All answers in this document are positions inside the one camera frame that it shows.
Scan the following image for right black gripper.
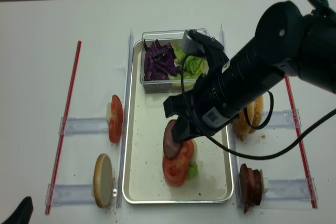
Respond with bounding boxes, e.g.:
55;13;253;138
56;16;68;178
162;45;237;151

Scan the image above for ham slice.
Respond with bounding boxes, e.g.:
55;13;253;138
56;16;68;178
163;120;183;159

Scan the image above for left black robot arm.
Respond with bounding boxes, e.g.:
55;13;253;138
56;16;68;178
3;196;34;224

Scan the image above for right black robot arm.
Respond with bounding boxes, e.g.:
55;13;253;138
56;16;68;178
163;0;335;156

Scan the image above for lettuce piece on tray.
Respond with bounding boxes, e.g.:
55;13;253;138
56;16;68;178
186;161;198;179

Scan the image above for tomato slice on tray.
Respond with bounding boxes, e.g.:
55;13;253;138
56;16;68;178
162;140;194;186

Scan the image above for green lettuce leaves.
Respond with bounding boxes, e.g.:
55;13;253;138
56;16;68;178
168;46;206;86

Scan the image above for standing tomato slices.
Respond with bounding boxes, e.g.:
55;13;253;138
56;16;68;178
106;94;123;143

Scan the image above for standing meat slices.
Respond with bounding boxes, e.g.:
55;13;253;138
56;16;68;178
239;164;264;213

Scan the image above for clear holder near tomato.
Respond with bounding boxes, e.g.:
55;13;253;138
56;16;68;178
59;117;109;135

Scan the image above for clear holder near meat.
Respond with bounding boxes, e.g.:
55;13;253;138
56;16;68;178
236;177;319;209

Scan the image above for metal tray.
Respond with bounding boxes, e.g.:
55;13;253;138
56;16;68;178
122;41;234;204

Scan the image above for sesame buns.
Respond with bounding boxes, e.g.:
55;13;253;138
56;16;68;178
235;96;264;136

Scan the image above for purple cabbage leaves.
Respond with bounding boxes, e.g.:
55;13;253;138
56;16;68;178
143;40;177;81

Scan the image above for clear salad container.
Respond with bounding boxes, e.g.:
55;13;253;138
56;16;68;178
140;27;215;94

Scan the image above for clear holder near sesame buns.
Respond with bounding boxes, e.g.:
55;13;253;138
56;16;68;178
265;110;301;129

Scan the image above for standing bun half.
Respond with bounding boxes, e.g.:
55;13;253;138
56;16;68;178
93;153;113;208

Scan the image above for right red strip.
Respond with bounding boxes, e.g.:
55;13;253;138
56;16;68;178
285;77;318;209

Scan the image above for red strip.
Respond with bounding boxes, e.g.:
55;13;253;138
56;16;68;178
285;77;318;209
45;40;82;216

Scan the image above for left red strip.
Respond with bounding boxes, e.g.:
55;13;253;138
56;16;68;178
45;40;82;216

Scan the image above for clear holder near bun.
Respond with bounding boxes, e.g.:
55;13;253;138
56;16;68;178
45;184;96;206

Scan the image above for black cable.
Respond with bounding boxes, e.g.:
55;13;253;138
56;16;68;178
178;53;336;161

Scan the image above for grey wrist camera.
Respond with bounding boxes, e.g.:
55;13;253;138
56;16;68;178
181;29;208;58

